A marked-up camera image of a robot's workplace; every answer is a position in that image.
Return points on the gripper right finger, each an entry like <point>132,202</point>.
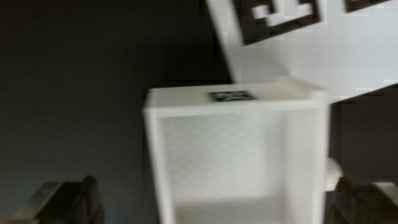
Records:
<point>361,204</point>

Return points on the white drawer with knob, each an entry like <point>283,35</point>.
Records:
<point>237,138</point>

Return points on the white paper with markers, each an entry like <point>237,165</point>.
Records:
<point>320,39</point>

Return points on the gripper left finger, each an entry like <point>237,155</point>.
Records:
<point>63,204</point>

